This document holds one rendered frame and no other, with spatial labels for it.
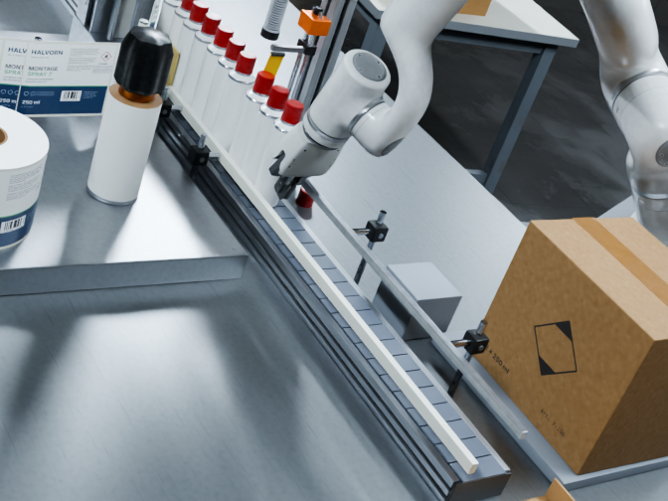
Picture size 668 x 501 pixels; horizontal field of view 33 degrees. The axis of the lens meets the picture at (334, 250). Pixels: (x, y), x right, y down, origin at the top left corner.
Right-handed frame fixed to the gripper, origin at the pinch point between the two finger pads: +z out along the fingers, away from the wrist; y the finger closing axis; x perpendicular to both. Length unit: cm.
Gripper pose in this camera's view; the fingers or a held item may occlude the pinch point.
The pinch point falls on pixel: (284, 186)
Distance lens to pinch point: 202.9
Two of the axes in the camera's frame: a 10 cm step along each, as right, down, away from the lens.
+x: 3.6, 8.3, -4.4
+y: -8.2, 0.5, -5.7
